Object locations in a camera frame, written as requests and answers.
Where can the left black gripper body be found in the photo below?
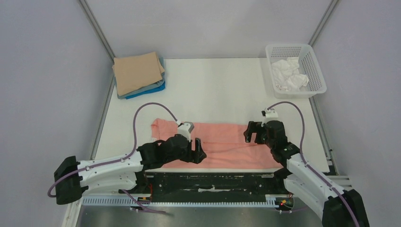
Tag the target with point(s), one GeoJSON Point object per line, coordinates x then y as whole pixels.
{"type": "Point", "coordinates": [184, 155]}

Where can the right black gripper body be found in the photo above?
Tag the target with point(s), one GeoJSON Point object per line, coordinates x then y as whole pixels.
{"type": "Point", "coordinates": [258, 131]}

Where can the salmon pink t shirt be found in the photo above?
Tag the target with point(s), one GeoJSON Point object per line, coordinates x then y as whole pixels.
{"type": "Point", "coordinates": [225, 147]}

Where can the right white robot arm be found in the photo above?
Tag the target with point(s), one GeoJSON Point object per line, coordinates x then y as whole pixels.
{"type": "Point", "coordinates": [332, 203]}

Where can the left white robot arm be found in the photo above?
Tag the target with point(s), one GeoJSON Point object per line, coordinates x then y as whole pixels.
{"type": "Point", "coordinates": [125, 173]}

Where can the white crumpled t shirt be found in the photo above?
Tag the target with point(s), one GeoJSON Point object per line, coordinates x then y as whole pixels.
{"type": "Point", "coordinates": [287, 76]}

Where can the blue folded t shirt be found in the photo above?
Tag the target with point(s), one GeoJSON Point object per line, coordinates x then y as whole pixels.
{"type": "Point", "coordinates": [153, 90]}

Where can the white plastic laundry basket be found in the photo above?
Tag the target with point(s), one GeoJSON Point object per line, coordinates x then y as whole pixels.
{"type": "Point", "coordinates": [308, 66]}

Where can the beige folded t shirt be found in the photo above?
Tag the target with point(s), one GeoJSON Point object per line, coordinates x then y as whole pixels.
{"type": "Point", "coordinates": [135, 72]}

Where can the grey-teal folded t shirt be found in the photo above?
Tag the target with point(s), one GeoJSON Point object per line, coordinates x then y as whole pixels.
{"type": "Point", "coordinates": [154, 85]}

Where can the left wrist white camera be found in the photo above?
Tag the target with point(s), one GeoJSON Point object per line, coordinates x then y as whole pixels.
{"type": "Point", "coordinates": [185, 129]}

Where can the wrist white camera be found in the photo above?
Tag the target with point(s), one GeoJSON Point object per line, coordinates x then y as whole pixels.
{"type": "Point", "coordinates": [185, 129]}
{"type": "Point", "coordinates": [269, 114]}

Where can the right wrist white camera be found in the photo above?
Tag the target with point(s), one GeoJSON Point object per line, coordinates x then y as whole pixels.
{"type": "Point", "coordinates": [269, 114]}

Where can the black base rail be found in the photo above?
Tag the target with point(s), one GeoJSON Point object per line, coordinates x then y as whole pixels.
{"type": "Point", "coordinates": [210, 187]}

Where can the white slotted cable duct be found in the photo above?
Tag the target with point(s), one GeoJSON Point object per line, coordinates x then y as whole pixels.
{"type": "Point", "coordinates": [269, 202]}

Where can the right aluminium frame post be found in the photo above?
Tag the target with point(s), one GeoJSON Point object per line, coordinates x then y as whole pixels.
{"type": "Point", "coordinates": [326, 16]}

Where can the aluminium frame post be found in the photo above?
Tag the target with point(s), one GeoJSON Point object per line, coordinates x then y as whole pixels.
{"type": "Point", "coordinates": [96, 27]}
{"type": "Point", "coordinates": [326, 16]}

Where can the left aluminium frame post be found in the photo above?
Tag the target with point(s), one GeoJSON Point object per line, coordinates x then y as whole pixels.
{"type": "Point", "coordinates": [96, 27]}

